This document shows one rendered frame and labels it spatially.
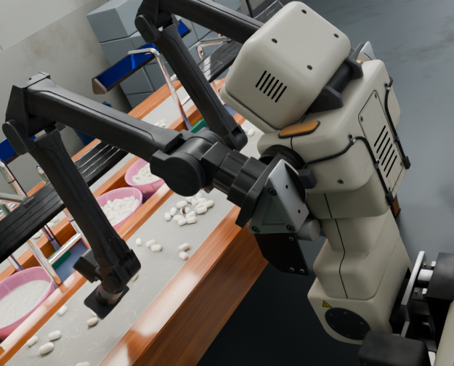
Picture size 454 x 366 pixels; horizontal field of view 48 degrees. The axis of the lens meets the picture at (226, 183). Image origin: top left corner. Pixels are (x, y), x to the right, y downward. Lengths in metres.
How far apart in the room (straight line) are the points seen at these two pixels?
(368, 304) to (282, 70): 0.53
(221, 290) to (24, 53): 3.15
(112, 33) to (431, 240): 2.85
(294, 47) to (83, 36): 3.84
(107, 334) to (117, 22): 3.03
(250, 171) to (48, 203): 0.73
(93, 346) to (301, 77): 0.91
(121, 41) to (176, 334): 3.12
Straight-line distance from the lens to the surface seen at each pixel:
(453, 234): 2.45
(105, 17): 4.18
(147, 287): 1.50
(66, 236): 1.98
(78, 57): 4.56
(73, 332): 1.51
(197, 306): 1.39
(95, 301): 1.31
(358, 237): 1.04
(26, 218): 1.38
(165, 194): 1.82
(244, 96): 0.89
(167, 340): 1.34
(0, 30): 4.22
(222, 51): 1.89
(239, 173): 0.80
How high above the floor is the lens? 1.62
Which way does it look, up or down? 30 degrees down
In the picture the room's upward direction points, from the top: 23 degrees counter-clockwise
